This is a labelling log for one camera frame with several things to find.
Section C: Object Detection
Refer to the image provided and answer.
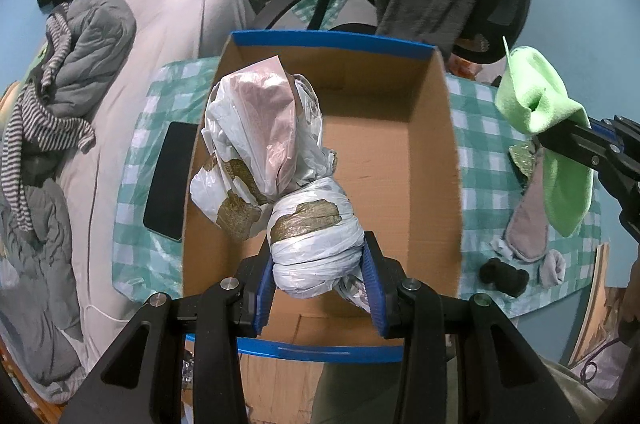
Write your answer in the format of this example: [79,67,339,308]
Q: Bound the light green microfiber cloth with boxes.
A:
[494,36,598,239]

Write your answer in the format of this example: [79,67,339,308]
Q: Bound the wooden board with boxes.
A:
[567,241,626,367]

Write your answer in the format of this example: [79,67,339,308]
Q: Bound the black smartphone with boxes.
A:
[142,120,201,244]

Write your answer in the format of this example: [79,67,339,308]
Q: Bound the grey quilted jacket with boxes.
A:
[30,0,138,145]

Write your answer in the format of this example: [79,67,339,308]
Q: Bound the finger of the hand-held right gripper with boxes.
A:
[587,115,640,145]
[539,123,628,177]

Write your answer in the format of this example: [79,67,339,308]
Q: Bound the cardboard box with blue edge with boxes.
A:
[180,29,463,424]

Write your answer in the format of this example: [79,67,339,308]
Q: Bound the beige sofa cover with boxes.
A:
[50,0,256,395]

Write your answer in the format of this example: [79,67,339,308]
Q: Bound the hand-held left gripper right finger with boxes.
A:
[361,231,583,424]

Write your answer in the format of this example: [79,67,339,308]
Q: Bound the long grey fleece sock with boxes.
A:
[502,164,556,262]

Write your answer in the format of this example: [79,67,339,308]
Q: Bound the green checked tablecloth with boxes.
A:
[112,54,608,320]

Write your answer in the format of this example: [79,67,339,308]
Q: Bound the grey quilted blanket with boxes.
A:
[0,179,87,405]

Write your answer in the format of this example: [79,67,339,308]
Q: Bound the black sock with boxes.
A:
[479,256,530,297]

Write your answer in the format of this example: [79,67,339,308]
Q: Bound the grey striped garment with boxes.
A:
[0,11,96,232]

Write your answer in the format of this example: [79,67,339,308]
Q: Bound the large white and pink plastic bag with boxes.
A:
[190,54,338,240]

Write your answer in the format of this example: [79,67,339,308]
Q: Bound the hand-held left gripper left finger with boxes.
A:
[60,231,276,424]

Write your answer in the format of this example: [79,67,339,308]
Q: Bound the orange snack packet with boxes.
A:
[449,53,483,80]

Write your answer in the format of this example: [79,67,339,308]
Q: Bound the small grey sock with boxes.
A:
[539,250,568,289]

